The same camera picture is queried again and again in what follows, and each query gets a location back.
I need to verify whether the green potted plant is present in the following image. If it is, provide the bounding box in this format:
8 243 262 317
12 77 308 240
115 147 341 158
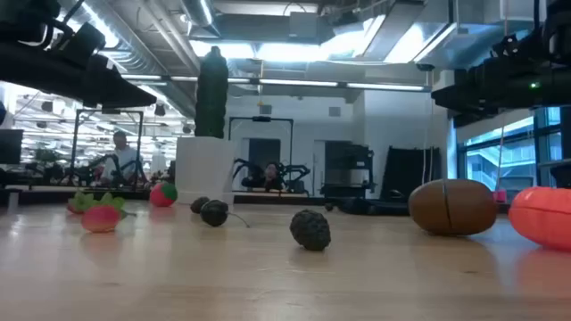
35 149 60 165

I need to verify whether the black rig frame with camera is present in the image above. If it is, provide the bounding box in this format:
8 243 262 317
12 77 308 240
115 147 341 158
228 116 294 193

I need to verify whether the red toy strawberry with leaves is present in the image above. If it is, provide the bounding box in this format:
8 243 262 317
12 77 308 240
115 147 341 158
66 190 100 216

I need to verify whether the white plastic pot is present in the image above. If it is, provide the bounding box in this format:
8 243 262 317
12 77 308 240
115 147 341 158
175 136 237 206

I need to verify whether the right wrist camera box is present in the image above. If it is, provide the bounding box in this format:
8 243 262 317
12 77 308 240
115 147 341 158
490 33 536 62

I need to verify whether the long ceiling light strip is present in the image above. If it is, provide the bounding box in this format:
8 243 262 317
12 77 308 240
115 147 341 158
120 73 432 94

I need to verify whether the black equipment cart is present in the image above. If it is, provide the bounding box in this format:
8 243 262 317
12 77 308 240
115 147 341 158
320 142 377 198

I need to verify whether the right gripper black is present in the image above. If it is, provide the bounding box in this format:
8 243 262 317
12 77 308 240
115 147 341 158
430 55 571 128

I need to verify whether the orange tomato toy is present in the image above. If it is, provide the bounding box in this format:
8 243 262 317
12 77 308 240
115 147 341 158
508 185 571 251

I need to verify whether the black standing panel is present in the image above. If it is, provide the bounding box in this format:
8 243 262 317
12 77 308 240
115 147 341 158
381 146 442 202

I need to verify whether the black computer monitor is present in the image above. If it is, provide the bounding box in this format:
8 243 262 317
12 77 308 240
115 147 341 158
0 128 24 165

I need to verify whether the black rig frame with bar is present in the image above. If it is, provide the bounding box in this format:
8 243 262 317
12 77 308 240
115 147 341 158
70 108 145 191

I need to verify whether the grey ceiling box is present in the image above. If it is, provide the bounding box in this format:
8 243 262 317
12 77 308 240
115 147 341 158
288 12 320 39

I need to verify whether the brown toy kiwi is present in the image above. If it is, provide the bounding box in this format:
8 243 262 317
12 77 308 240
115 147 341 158
408 178 499 237

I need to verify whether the black toy blackberry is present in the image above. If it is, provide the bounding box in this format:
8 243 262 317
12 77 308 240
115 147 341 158
189 195 211 215
289 209 333 252

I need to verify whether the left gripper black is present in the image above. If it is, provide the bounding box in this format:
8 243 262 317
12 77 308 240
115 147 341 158
0 42 158 109

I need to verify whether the pink toy strawberry with leaves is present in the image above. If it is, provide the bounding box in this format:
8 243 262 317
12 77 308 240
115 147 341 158
80 192 137 235

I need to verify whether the round red toy strawberry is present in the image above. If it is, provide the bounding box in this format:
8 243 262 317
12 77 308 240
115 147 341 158
148 181 179 209

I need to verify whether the dark blue mat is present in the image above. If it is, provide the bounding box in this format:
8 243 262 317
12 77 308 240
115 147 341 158
341 195 411 218

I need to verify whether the background wooden table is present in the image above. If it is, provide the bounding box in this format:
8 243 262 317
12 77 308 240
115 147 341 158
232 190 344 206
0 184 151 202

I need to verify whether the tall dark green cactus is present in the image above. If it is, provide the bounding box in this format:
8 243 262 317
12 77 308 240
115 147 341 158
194 45 230 139

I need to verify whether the person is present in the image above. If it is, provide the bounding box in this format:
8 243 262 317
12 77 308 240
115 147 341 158
101 130 144 186
261 161 284 191

